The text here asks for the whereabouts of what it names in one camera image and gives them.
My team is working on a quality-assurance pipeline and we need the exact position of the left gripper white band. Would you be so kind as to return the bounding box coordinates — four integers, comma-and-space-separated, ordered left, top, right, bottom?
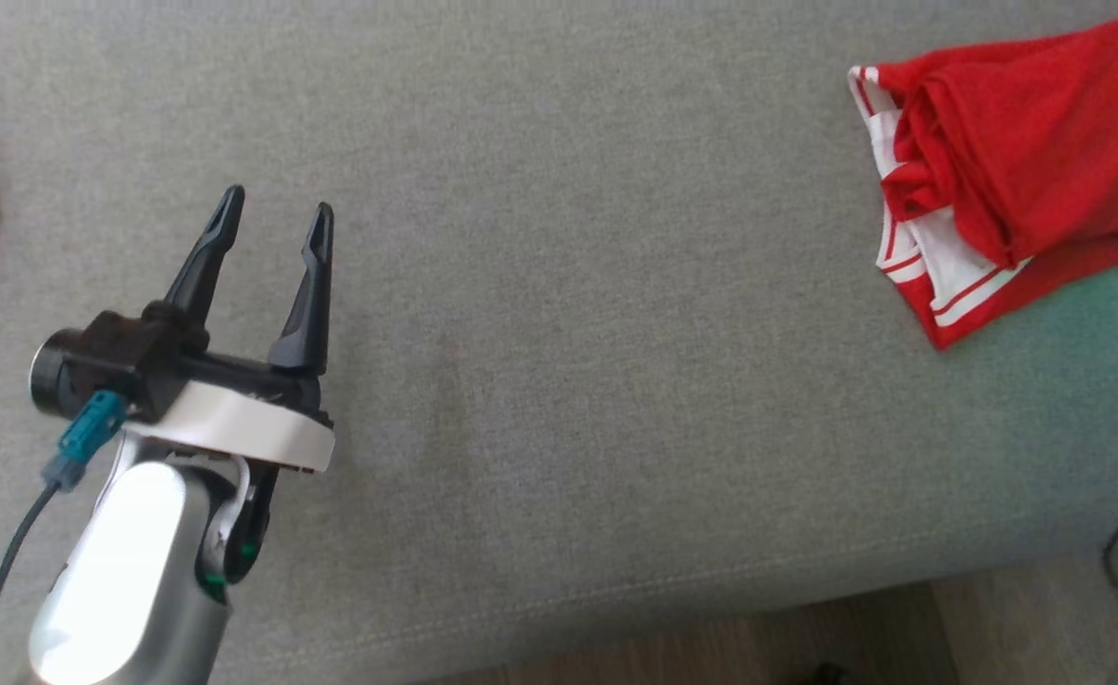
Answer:
126, 185, 337, 602

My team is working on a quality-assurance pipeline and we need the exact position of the black left cable teal plug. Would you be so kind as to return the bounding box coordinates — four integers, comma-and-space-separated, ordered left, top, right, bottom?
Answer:
0, 390, 129, 685

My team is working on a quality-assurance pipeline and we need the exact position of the red garment with white stripes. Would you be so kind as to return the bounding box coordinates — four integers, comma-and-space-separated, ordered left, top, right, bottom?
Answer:
847, 14, 1118, 351

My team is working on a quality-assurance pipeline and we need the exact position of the grey sofa seat cushion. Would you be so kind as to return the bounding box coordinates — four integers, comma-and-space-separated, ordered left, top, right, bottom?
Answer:
0, 0, 1118, 685

